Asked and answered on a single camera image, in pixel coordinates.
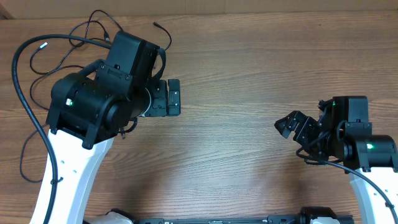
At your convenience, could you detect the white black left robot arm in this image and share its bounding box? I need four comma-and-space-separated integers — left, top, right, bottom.
31, 31, 181, 223

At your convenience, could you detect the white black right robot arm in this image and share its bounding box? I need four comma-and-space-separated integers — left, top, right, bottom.
274, 96, 397, 223

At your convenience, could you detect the black thin cable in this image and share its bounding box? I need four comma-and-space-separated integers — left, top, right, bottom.
29, 37, 113, 111

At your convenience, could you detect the black thick cable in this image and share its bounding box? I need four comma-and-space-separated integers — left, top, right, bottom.
19, 123, 50, 184

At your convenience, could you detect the brown cardboard back board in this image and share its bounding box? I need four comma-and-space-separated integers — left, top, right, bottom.
1, 0, 397, 19

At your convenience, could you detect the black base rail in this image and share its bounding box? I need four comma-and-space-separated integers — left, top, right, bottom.
83, 213, 355, 224

